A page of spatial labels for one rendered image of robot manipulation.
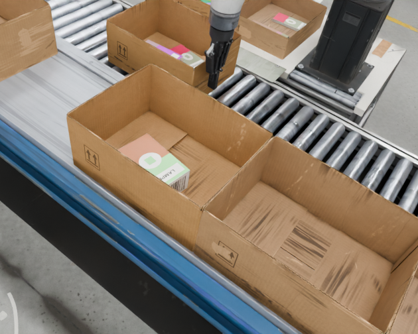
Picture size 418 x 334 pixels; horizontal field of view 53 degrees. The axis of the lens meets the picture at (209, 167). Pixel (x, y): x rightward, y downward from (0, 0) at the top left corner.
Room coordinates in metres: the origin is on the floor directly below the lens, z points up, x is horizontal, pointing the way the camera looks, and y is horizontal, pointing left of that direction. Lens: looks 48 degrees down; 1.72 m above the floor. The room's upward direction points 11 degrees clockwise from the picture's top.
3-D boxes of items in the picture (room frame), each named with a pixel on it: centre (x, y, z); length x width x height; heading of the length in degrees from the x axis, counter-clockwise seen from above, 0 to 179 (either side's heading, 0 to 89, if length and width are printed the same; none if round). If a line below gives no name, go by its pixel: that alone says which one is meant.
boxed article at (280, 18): (1.83, -0.24, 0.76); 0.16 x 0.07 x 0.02; 68
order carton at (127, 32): (1.34, 0.21, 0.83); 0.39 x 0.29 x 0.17; 63
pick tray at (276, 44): (1.77, -0.17, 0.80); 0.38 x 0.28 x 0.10; 153
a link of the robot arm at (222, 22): (1.17, 0.04, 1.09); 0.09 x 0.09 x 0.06
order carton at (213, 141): (0.71, 0.10, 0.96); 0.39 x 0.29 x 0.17; 62
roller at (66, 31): (1.52, 0.65, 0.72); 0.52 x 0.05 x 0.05; 152
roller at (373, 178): (0.91, -0.50, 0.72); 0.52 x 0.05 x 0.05; 152
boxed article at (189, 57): (1.40, 0.16, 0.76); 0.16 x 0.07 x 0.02; 53
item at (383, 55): (1.79, -0.21, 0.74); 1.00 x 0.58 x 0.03; 64
